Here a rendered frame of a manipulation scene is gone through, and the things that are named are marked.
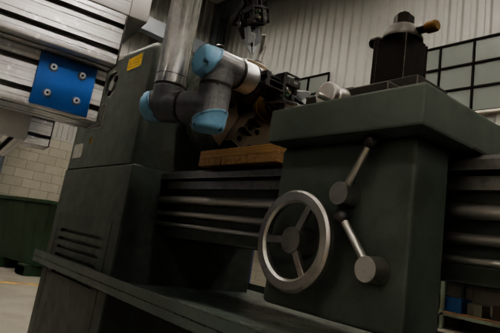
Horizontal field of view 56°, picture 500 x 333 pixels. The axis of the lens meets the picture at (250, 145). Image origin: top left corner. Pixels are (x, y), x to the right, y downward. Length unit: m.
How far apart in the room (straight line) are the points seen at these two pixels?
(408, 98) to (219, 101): 0.50
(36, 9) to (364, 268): 0.60
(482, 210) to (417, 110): 0.17
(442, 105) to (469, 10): 8.84
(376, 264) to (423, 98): 0.22
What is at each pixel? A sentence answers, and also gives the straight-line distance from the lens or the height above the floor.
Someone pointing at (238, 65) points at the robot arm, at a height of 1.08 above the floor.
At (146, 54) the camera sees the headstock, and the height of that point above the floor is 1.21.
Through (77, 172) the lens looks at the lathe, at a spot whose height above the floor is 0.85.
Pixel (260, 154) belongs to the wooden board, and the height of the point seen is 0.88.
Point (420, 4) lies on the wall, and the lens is 10.05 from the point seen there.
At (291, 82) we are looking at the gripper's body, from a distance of 1.17.
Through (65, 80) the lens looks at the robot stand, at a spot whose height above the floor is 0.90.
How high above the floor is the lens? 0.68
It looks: 12 degrees up
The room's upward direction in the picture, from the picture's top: 9 degrees clockwise
